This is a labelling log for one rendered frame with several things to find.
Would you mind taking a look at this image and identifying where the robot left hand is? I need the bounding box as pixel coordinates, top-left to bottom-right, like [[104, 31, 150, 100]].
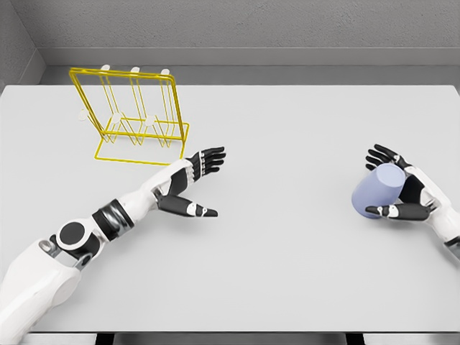
[[149, 145, 227, 219]]

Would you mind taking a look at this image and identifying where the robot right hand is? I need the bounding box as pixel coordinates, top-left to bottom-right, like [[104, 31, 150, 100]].
[[364, 144, 445, 221]]

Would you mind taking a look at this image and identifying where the lavender blue cup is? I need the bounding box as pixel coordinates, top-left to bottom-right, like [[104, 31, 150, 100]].
[[351, 162, 407, 219]]

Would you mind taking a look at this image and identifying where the yellow wire cup holder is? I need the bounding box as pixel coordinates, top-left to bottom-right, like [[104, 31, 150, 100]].
[[68, 65, 190, 167]]

